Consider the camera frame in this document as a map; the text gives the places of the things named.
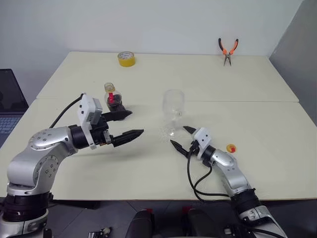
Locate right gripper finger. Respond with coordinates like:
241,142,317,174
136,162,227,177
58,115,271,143
170,139,191,157
183,125,198,137

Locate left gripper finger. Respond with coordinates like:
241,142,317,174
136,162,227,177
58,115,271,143
112,128,145,149
102,110,133,122

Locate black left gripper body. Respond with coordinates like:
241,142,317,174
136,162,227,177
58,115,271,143
90,118,116,149

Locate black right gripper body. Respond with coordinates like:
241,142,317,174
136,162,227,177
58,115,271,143
189,139,201,158

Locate small bottle with dark liquid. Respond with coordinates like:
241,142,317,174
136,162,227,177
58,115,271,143
104,82,127,113

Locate clear wine glass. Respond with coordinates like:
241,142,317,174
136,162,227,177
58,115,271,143
158,89,185,140

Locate yellow tape roll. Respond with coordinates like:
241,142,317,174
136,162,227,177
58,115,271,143
116,51,136,68

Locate dark rounded shape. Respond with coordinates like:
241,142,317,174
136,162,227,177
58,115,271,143
181,206,216,238
126,209,156,238

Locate dark laptop computer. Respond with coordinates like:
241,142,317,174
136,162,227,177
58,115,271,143
0,68,29,149

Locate grey partition panel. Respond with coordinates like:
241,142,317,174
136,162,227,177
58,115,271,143
268,0,317,110

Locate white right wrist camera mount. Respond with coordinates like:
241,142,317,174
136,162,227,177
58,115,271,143
193,127,212,159

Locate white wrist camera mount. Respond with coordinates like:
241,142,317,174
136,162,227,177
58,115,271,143
76,93,104,150
193,127,212,159

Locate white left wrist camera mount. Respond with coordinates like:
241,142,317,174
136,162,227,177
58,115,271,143
76,93,104,150

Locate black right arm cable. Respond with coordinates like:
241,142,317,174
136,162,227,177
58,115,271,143
186,145,231,203

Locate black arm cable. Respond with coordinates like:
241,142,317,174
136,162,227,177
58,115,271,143
186,145,231,203
49,93,86,129

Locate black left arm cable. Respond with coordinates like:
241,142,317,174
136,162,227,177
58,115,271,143
49,93,86,129

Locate orange-handled needle-nose pliers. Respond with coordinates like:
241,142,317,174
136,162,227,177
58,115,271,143
217,37,240,67

